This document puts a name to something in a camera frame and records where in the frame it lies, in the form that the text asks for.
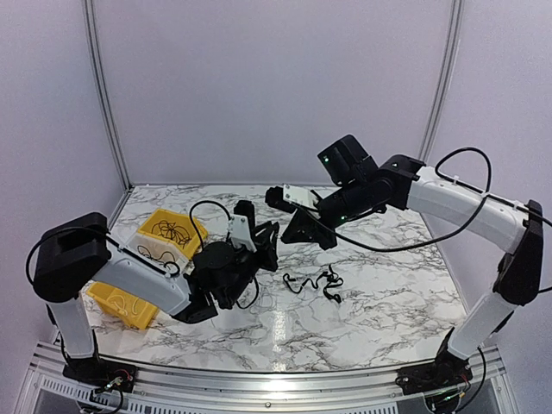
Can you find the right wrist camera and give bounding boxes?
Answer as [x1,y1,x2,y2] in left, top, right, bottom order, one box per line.
[265,185,320,213]

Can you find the aluminium corner post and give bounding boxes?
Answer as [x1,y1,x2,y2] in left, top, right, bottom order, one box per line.
[83,0,133,192]
[417,0,465,162]

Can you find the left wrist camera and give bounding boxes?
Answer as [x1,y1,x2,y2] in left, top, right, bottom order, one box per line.
[228,200,257,253]

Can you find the yellow bin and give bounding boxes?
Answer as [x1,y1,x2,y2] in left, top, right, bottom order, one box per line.
[86,282,159,330]
[137,209,208,258]

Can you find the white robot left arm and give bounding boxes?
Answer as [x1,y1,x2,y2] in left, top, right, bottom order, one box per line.
[25,212,279,384]

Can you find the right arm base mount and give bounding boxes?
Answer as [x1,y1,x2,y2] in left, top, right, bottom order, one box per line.
[395,344,473,395]

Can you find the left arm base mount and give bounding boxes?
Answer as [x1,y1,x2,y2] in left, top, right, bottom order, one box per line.
[63,356,137,392]

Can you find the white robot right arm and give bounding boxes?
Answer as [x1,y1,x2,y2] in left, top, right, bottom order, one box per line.
[267,135,546,386]

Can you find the cable bundle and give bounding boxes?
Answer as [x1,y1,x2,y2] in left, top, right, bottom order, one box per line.
[282,265,345,305]

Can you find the aluminium front rail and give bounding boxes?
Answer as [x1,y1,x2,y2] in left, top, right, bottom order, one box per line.
[15,342,518,413]

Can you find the black cables in far bin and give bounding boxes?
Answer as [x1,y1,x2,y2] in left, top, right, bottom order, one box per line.
[154,218,193,242]

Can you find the yellow bin far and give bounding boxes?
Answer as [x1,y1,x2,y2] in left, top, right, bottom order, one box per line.
[137,209,208,258]

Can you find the white cables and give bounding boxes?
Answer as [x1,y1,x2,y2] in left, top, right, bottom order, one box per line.
[105,288,141,318]

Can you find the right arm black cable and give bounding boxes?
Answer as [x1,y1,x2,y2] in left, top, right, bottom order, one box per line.
[318,147,552,294]

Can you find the white bin middle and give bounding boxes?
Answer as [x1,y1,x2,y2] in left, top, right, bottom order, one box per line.
[125,232,189,271]

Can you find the yellow bin near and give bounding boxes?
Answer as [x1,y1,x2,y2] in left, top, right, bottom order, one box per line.
[86,282,159,330]

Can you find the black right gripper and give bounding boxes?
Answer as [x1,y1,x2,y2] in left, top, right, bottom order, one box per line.
[280,177,372,251]

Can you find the right aluminium corner post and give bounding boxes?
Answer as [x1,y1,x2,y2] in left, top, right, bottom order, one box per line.
[417,0,465,162]

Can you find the left aluminium corner post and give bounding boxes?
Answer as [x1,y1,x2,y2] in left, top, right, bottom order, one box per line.
[83,0,133,192]

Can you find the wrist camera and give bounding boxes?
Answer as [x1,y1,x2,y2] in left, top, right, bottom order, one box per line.
[265,185,320,213]
[228,200,257,253]

